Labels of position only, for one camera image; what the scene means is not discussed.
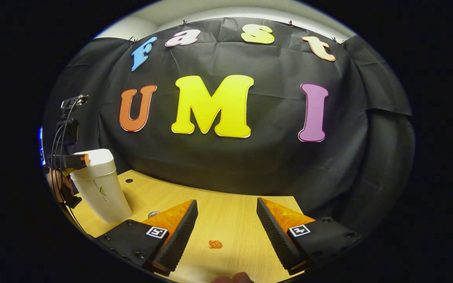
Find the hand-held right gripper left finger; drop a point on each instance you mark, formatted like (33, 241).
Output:
(179, 236)

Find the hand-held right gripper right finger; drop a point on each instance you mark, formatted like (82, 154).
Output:
(275, 236)

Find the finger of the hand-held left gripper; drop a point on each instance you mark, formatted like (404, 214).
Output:
(67, 161)

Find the orange paper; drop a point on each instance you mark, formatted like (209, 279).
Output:
(215, 244)

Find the white desktop garbage bin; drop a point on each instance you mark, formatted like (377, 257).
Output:
(100, 188)

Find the wooden desktop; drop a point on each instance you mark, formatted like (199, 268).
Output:
(226, 220)

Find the black backdrop cloth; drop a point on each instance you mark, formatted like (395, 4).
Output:
(226, 165)

